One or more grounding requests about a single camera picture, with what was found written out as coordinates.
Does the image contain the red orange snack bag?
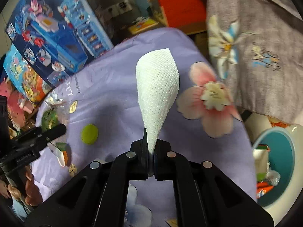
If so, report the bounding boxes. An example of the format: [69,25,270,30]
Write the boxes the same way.
[256,181,274,199]

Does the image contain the pink butterfly wings toy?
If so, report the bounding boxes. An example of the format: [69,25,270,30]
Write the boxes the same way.
[1,80,26,130]

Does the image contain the lime green round lid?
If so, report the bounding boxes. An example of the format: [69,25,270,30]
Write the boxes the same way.
[81,124,99,145]

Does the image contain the teal trash bin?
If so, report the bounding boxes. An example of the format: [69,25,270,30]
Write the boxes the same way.
[251,127,296,208]

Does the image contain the person left hand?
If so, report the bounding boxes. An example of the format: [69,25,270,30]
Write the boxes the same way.
[1,166,43,207]

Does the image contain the grey floral draped sheet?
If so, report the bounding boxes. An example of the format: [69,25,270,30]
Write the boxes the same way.
[206,0,302,124]

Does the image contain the yellow book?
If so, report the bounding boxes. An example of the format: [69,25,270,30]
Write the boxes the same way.
[128,17,159,35]

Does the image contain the purple floral tablecloth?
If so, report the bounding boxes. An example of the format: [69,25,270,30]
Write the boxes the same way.
[26,28,258,226]

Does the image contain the large blue toy box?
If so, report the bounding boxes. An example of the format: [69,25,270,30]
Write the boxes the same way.
[6,0,113,87]

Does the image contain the white paper napkin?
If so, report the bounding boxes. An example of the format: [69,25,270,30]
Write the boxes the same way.
[136,48,180,154]

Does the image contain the paw patrol gift bag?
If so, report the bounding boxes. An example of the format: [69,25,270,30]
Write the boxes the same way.
[3,44,51,108]

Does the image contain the green candy wrapper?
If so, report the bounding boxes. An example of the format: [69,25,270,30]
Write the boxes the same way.
[41,96,69,132]

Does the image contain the red gift box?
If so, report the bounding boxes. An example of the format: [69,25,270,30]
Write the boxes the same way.
[148,0,206,35]

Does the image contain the clear plastic bag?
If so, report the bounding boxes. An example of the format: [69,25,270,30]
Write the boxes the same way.
[266,169,280,187]

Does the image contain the egg shaped plastic shell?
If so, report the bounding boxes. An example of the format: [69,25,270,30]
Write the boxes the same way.
[47,142,68,168]

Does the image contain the green white carton box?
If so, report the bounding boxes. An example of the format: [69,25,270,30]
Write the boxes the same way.
[253,145,270,182]

